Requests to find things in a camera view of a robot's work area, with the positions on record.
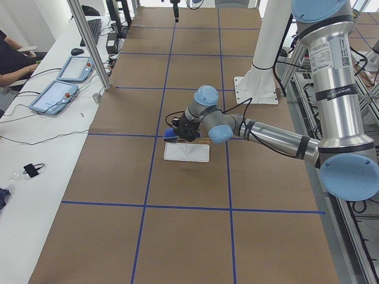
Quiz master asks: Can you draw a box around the black computer mouse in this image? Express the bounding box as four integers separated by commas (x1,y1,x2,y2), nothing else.
70,48,84,56

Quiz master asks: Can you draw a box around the blue towel with grey trim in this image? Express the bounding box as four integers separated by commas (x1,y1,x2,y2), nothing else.
163,128,178,141

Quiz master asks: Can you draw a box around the small black device with cable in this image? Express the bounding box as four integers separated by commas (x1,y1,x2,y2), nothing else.
23,163,46,178

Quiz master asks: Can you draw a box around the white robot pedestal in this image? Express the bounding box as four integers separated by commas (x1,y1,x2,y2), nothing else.
235,0,292,105

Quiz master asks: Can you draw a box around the upper teach pendant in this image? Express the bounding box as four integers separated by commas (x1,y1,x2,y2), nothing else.
57,56,93,83

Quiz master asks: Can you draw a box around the seated person in black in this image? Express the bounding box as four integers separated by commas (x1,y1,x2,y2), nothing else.
0,31,46,87

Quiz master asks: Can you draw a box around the lower teach pendant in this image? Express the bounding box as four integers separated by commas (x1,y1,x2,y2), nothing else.
28,80,79,115

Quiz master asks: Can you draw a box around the black keyboard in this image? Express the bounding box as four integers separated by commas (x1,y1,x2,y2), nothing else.
87,18,102,44

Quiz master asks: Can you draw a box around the black power adapter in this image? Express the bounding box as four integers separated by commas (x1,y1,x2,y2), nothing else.
106,32,119,54

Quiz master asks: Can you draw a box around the aluminium frame post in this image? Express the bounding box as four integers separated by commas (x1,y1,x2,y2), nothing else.
67,0,110,91

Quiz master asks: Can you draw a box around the teach pendant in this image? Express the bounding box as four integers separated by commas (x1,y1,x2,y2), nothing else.
28,80,79,115
57,56,93,83

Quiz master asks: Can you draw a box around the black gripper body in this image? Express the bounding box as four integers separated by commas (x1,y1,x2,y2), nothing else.
174,114,200,141

